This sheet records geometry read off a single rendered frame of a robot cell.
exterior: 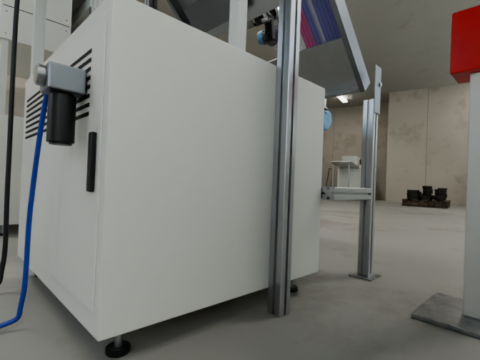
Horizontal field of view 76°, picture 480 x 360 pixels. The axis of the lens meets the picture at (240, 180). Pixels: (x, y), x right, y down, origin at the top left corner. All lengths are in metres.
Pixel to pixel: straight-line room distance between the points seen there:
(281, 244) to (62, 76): 0.57
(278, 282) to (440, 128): 8.76
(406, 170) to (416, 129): 1.09
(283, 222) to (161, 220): 0.31
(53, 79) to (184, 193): 0.29
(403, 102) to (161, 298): 9.23
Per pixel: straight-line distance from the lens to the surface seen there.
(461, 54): 1.00
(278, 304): 0.81
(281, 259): 0.77
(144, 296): 0.60
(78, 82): 0.63
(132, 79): 0.57
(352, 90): 1.29
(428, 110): 9.49
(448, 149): 9.31
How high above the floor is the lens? 0.32
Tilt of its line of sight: 1 degrees up
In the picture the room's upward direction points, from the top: 2 degrees clockwise
